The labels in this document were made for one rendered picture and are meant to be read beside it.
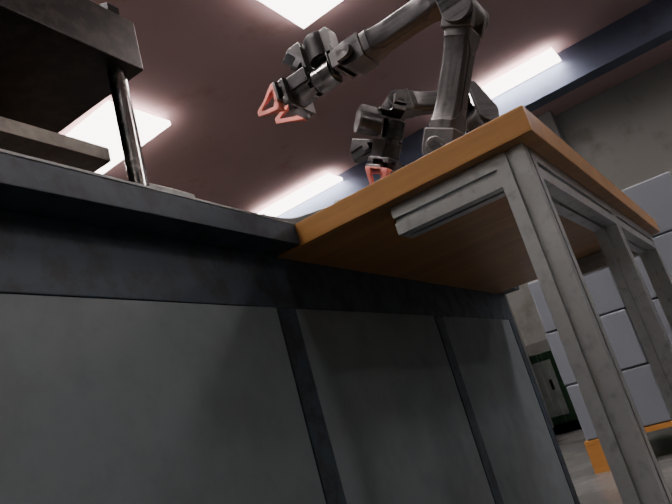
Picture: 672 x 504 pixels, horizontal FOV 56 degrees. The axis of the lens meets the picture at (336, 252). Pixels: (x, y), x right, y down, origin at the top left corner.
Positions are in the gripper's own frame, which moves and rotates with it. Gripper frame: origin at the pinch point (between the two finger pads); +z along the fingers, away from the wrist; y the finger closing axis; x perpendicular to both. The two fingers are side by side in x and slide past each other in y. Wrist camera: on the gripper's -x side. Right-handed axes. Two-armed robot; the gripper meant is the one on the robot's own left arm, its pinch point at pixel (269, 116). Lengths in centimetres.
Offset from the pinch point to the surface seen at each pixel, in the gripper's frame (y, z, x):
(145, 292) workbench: 60, -14, 52
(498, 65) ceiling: -456, 31, -215
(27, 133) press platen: 13, 72, -33
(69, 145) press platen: -1, 73, -33
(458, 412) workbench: -26, -9, 76
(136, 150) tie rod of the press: -18, 64, -31
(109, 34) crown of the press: -14, 60, -71
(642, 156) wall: -643, -35, -124
